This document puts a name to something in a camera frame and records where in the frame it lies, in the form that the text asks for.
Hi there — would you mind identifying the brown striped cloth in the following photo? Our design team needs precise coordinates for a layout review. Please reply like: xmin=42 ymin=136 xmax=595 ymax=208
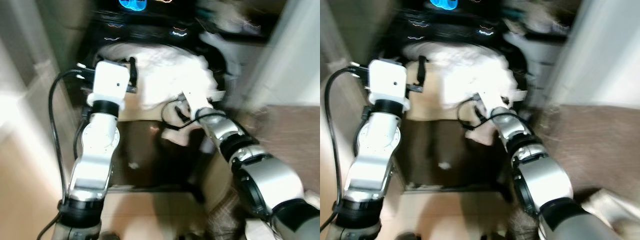
xmin=507 ymin=205 xmax=543 ymax=240
xmin=206 ymin=190 xmax=261 ymax=240

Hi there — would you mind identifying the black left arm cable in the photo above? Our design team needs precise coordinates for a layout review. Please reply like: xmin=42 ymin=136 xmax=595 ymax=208
xmin=320 ymin=62 xmax=372 ymax=236
xmin=35 ymin=64 xmax=97 ymax=240

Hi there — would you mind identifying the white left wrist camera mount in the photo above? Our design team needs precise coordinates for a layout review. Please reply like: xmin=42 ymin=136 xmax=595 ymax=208
xmin=367 ymin=58 xmax=414 ymax=109
xmin=87 ymin=60 xmax=136 ymax=109

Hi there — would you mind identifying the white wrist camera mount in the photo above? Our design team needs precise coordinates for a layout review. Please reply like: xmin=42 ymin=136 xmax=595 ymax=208
xmin=476 ymin=90 xmax=517 ymax=120
xmin=179 ymin=90 xmax=217 ymax=122
xmin=87 ymin=60 xmax=136 ymax=109
xmin=367 ymin=58 xmax=414 ymax=109

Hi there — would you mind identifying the black washing machine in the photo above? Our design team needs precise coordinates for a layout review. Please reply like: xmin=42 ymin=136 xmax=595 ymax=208
xmin=75 ymin=0 xmax=271 ymax=193
xmin=372 ymin=0 xmax=572 ymax=195

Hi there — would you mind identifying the white cloth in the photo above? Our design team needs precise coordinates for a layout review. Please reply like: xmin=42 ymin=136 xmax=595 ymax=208
xmin=402 ymin=41 xmax=527 ymax=110
xmin=102 ymin=42 xmax=223 ymax=112

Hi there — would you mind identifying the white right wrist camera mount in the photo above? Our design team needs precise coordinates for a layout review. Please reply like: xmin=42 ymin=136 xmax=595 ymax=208
xmin=179 ymin=90 xmax=217 ymax=122
xmin=476 ymin=90 xmax=517 ymax=120

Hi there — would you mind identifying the beige towel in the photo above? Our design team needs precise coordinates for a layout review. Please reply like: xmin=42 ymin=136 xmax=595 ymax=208
xmin=406 ymin=89 xmax=501 ymax=122
xmin=119 ymin=86 xmax=211 ymax=124

